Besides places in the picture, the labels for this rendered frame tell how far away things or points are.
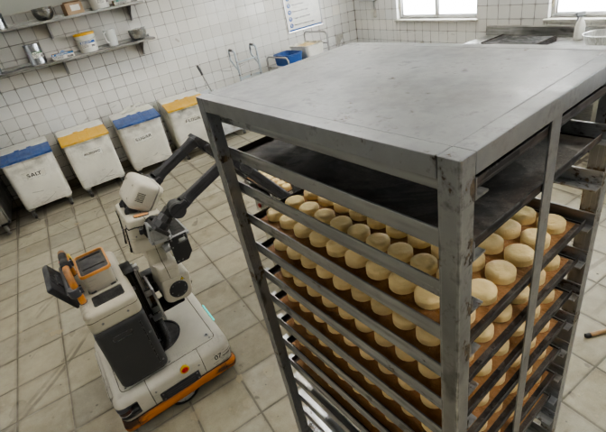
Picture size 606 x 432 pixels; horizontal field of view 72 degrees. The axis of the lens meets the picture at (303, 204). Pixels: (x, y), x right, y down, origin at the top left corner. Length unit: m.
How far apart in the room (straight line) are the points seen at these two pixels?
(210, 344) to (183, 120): 3.77
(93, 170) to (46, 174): 0.49
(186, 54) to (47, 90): 1.80
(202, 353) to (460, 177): 2.20
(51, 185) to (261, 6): 3.76
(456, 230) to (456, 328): 0.16
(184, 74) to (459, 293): 6.00
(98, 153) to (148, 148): 0.58
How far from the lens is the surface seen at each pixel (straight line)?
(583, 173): 0.95
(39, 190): 5.73
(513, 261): 0.84
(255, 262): 1.13
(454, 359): 0.67
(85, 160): 5.64
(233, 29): 6.62
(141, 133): 5.67
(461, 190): 0.49
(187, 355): 2.55
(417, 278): 0.66
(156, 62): 6.28
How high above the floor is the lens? 2.02
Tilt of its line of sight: 30 degrees down
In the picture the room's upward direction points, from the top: 12 degrees counter-clockwise
